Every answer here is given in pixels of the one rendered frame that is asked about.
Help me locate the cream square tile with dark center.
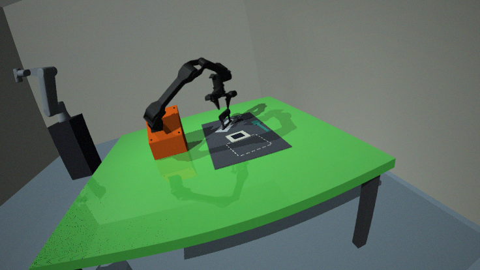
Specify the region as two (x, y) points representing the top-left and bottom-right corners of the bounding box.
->
(226, 130), (251, 143)

